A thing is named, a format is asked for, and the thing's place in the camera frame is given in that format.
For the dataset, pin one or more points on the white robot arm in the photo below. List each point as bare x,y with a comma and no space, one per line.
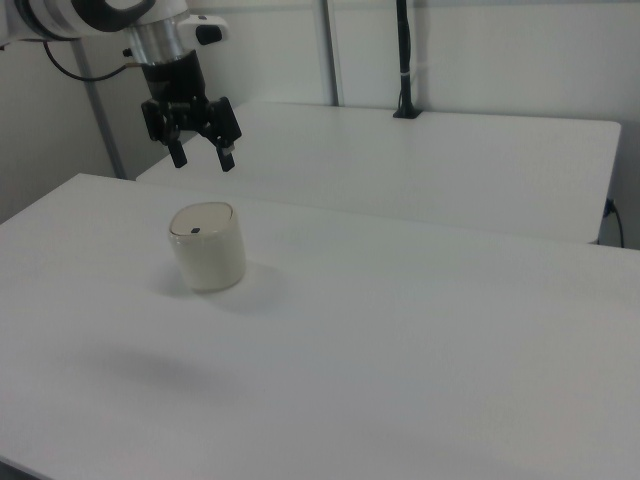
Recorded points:
150,35

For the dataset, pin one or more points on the white side table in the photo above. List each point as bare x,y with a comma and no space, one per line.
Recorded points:
400,165

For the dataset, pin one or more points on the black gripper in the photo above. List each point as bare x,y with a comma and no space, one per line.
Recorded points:
176,85

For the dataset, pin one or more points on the grey metal frame post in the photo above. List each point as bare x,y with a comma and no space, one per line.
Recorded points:
100,115

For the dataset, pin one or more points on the black camera pole with clamp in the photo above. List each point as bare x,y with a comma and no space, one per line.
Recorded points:
405,60

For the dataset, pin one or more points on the white cylindrical cup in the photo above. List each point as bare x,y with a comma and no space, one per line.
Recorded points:
209,246

